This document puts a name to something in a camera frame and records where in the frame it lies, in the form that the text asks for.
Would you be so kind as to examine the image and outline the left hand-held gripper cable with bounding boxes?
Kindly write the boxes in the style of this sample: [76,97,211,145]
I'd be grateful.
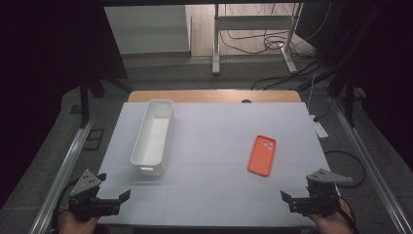
[51,176,82,230]

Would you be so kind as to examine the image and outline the right hand-held gripper cable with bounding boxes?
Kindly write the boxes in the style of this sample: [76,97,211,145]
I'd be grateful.
[327,191,359,233]

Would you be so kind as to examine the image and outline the aluminium floor rail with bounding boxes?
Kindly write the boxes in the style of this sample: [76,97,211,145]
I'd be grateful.
[330,97,413,234]
[28,117,95,234]

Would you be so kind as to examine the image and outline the white plastic storage bin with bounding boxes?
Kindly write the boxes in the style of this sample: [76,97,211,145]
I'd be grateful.
[130,98,175,177]

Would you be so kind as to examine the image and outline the dark curtain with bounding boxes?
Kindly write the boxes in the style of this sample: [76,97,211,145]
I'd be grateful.
[0,0,129,209]
[295,0,413,172]

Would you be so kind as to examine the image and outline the white metal desk frame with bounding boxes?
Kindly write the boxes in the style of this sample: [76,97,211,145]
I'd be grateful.
[211,2,305,76]

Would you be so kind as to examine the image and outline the black looped floor cable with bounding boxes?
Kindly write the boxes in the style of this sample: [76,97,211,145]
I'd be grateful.
[323,149,367,189]

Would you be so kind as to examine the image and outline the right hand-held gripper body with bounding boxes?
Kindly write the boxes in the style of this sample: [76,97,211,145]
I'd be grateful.
[289,168,355,217]

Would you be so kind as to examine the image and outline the white cabinet panel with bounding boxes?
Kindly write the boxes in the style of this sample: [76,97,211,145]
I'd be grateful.
[103,4,192,56]

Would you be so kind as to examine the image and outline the tangle of black floor cables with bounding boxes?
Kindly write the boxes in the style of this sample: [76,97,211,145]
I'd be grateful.
[218,3,335,92]

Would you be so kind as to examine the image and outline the black square floor plates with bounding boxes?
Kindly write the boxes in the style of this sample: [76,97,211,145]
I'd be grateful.
[82,128,106,152]

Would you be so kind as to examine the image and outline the white power strip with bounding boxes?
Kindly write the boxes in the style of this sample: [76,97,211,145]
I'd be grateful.
[309,113,330,140]

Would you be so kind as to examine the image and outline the black metal stand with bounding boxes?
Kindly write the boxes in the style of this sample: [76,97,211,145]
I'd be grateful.
[78,72,132,130]
[326,62,359,129]

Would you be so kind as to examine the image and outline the person's left hand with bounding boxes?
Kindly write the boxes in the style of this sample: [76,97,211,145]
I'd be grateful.
[59,212,100,234]

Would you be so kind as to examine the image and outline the wooden table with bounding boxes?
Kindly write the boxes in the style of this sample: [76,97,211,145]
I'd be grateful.
[127,89,303,104]

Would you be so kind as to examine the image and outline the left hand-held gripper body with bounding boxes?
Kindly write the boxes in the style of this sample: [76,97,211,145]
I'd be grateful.
[67,169,121,223]

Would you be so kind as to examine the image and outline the orange phone case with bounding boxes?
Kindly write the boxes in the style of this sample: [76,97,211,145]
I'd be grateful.
[246,135,278,178]

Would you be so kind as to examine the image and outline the hand-held gripper cable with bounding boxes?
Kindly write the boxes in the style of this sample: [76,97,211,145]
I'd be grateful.
[51,176,82,230]
[327,191,359,233]

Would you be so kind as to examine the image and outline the person's right hand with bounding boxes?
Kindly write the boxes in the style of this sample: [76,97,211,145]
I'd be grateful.
[308,198,357,234]

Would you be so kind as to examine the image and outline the white table cover sheet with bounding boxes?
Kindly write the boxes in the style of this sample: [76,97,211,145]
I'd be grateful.
[96,101,341,228]

